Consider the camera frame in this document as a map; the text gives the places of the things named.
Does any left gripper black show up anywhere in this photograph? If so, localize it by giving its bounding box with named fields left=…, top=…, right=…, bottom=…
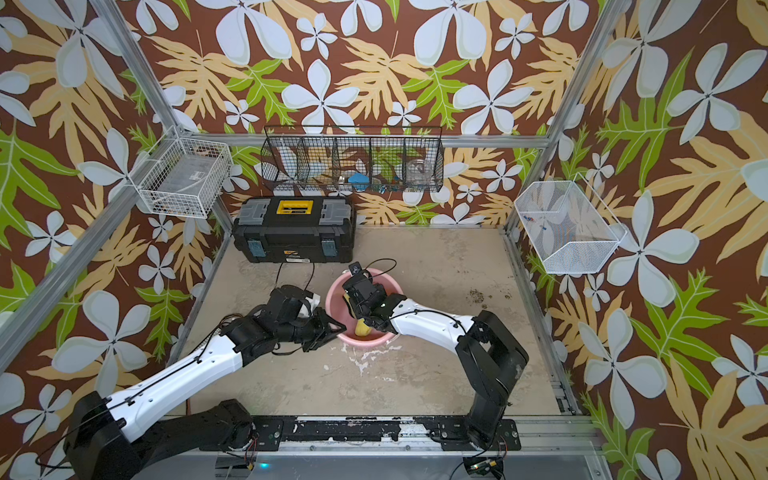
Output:
left=277, top=307, right=350, bottom=350

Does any pink plastic bucket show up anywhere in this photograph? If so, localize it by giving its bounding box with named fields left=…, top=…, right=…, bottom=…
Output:
left=325, top=262, right=403, bottom=349

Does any yellow microfiber cloth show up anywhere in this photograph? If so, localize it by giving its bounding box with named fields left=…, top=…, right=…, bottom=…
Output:
left=354, top=319, right=373, bottom=338

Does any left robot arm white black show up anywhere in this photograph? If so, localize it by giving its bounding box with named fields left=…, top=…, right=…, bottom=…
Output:
left=63, top=285, right=346, bottom=479

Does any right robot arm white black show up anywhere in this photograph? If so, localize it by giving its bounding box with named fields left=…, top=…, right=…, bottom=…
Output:
left=342, top=262, right=529, bottom=449

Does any black plastic toolbox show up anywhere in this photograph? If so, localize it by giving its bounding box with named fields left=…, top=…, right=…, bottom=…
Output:
left=233, top=197, right=356, bottom=264

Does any blue object in black basket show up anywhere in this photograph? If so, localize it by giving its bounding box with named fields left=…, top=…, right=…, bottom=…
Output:
left=347, top=173, right=371, bottom=191

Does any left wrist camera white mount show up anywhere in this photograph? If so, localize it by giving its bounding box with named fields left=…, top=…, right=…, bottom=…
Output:
left=299, top=290, right=321, bottom=318

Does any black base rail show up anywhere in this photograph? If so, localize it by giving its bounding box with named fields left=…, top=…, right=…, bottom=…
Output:
left=246, top=415, right=485, bottom=452

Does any black wire basket back wall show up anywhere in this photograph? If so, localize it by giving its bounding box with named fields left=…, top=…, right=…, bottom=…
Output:
left=257, top=125, right=445, bottom=195

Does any white wire basket left wall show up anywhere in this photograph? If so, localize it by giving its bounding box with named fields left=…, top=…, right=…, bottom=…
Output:
left=131, top=127, right=233, bottom=219

